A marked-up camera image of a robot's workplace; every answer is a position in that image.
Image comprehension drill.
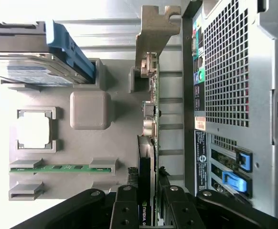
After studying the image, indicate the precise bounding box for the blue card retention clip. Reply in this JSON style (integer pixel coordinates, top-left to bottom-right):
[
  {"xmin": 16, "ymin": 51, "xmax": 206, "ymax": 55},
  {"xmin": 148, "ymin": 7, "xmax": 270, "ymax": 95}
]
[
  {"xmin": 222, "ymin": 172, "xmax": 246, "ymax": 193},
  {"xmin": 234, "ymin": 146, "xmax": 253, "ymax": 172}
]

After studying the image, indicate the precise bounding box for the black rear panel label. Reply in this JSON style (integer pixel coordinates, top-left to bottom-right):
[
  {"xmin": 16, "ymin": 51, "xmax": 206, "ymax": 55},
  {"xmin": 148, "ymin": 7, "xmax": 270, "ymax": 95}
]
[{"xmin": 194, "ymin": 130, "xmax": 209, "ymax": 191}]

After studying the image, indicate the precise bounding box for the grey parts rack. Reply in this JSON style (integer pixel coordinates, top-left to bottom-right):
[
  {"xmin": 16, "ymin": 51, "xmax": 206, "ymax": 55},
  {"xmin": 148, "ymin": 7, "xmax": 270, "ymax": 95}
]
[{"xmin": 0, "ymin": 58, "xmax": 160, "ymax": 203}]

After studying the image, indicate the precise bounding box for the green RAM stick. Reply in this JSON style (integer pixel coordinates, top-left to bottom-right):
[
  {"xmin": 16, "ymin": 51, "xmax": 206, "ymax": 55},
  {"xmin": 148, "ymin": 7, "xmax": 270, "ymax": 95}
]
[{"xmin": 9, "ymin": 164, "xmax": 112, "ymax": 173}]

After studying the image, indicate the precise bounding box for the orange rear panel label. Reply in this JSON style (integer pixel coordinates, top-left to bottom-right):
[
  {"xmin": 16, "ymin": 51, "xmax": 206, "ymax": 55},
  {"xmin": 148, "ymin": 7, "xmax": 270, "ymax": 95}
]
[{"xmin": 194, "ymin": 116, "xmax": 207, "ymax": 131}]

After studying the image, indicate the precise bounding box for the CPU chip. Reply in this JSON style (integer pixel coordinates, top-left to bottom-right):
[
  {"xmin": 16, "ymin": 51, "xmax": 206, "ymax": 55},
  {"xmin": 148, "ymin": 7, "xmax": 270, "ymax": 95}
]
[{"xmin": 17, "ymin": 111, "xmax": 53, "ymax": 149}]

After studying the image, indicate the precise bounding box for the black open PC case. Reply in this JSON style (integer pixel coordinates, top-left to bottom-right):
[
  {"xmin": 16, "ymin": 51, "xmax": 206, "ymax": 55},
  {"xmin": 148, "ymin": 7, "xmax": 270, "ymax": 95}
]
[{"xmin": 181, "ymin": 0, "xmax": 278, "ymax": 220}]

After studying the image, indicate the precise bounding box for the hard disk with blue rails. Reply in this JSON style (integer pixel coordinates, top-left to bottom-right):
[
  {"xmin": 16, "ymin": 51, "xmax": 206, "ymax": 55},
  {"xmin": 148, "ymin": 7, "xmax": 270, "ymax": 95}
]
[{"xmin": 0, "ymin": 20, "xmax": 96, "ymax": 85}]

